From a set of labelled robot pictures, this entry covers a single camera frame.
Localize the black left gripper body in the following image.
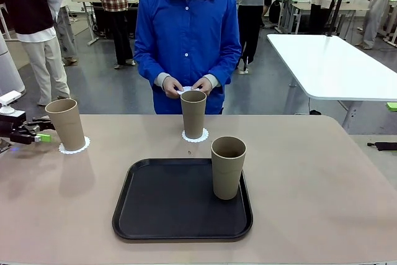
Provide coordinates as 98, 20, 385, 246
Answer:
0, 111, 27, 138

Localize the person in grey trousers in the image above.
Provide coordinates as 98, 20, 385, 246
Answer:
46, 0, 78, 66

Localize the grey background workbench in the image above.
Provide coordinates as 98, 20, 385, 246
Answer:
277, 0, 370, 35

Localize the tan paper cup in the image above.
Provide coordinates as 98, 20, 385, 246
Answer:
211, 136, 248, 200
45, 99, 86, 151
181, 91, 207, 140

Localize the person's right hand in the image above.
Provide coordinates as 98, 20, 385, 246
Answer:
161, 75, 184, 99

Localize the person in yellow top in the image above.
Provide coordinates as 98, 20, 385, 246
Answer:
355, 0, 397, 50

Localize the black flat tool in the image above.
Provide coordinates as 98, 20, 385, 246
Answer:
367, 141, 397, 151

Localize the person's left forearm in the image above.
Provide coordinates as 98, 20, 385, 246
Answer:
203, 55, 242, 91

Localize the black backpack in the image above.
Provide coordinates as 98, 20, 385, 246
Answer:
268, 0, 282, 24

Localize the black tripod pole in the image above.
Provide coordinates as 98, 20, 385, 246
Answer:
325, 0, 354, 38

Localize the white background table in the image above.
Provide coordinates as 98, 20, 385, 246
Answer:
266, 34, 397, 129

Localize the person in blue shirt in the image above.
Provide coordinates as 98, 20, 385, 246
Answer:
133, 0, 243, 115

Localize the person's right forearm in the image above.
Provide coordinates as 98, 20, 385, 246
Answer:
135, 55, 171, 88

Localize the white cylindrical air purifier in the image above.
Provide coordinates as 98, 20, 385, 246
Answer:
0, 34, 25, 98

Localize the person in black top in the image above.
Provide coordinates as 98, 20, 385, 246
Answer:
0, 0, 74, 107

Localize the person's left hand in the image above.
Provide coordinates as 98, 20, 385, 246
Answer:
191, 77, 214, 95

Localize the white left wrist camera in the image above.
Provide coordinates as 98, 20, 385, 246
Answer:
0, 90, 22, 115

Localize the black plastic tray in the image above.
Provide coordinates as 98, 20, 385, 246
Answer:
112, 158, 254, 241

